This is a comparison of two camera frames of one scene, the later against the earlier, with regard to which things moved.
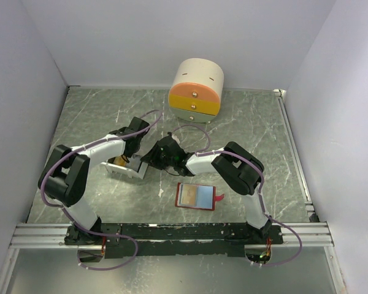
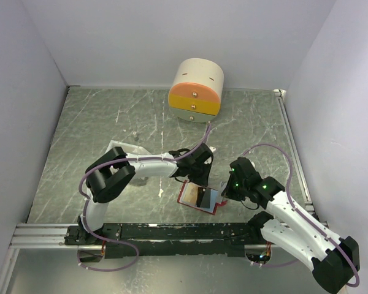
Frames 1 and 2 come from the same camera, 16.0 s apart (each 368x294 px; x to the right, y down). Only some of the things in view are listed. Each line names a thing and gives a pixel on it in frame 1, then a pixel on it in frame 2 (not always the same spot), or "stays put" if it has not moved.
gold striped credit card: (188, 195) stays put
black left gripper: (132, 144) -> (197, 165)
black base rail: (227, 239) stays put
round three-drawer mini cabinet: (195, 90) stays put
